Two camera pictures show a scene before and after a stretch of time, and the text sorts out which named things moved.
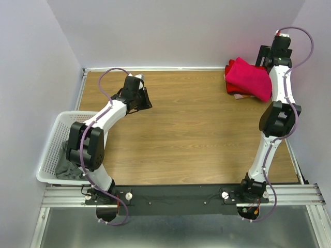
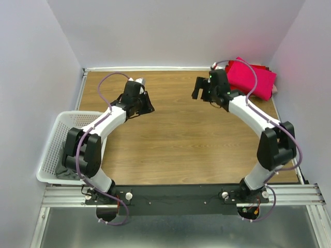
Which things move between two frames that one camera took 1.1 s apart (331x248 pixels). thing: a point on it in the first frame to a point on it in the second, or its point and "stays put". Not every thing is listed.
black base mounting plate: [175, 200] stays put
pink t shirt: [250, 79] stays put
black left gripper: [147, 104] stays put
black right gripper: [262, 52] to [200, 82]
